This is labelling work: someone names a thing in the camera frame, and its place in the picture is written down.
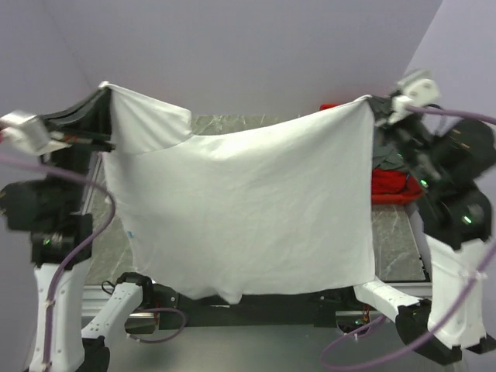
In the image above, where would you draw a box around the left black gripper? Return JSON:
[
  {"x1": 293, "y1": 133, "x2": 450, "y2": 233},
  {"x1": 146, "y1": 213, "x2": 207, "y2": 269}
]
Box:
[{"x1": 40, "y1": 84, "x2": 118, "y2": 210}]

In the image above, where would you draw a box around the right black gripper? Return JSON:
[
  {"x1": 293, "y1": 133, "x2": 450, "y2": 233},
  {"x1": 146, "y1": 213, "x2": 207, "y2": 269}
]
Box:
[{"x1": 365, "y1": 91, "x2": 439, "y2": 184}]

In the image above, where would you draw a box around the grey t shirt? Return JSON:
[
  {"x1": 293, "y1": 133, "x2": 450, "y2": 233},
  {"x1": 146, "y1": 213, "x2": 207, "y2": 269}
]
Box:
[{"x1": 372, "y1": 128, "x2": 408, "y2": 173}]

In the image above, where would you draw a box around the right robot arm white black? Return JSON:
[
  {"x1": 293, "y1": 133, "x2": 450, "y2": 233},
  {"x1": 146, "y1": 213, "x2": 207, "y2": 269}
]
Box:
[{"x1": 340, "y1": 97, "x2": 495, "y2": 366}]

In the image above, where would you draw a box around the white t shirt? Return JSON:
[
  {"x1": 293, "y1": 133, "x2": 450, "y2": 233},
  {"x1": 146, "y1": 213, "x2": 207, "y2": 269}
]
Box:
[{"x1": 103, "y1": 85, "x2": 375, "y2": 304}]

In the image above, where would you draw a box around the red plastic bin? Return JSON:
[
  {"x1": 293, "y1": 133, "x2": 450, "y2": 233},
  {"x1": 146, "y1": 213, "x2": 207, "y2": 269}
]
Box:
[{"x1": 319, "y1": 100, "x2": 423, "y2": 206}]

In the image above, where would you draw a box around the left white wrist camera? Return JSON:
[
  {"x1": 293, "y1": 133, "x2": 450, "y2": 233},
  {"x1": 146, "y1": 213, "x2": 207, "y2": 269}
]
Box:
[{"x1": 1, "y1": 111, "x2": 70, "y2": 156}]

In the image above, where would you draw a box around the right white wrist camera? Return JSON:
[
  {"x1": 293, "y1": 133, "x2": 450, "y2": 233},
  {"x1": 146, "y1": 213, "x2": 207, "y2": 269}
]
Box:
[{"x1": 387, "y1": 69, "x2": 440, "y2": 125}]

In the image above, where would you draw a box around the aluminium rail frame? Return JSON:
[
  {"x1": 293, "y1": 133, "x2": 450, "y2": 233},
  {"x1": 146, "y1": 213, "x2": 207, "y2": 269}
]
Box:
[{"x1": 81, "y1": 282, "x2": 432, "y2": 319}]

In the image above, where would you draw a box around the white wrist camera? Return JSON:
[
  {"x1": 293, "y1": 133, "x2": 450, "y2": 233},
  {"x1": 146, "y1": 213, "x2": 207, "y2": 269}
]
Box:
[
  {"x1": 1, "y1": 111, "x2": 70, "y2": 156},
  {"x1": 387, "y1": 69, "x2": 440, "y2": 125}
]

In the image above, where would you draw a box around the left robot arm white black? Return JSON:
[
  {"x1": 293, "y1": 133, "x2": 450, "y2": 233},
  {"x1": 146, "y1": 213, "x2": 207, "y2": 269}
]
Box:
[{"x1": 1, "y1": 86, "x2": 155, "y2": 371}]

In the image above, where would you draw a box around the black base beam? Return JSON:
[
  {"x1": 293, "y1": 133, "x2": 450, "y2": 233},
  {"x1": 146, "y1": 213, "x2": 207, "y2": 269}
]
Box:
[{"x1": 141, "y1": 284, "x2": 368, "y2": 328}]

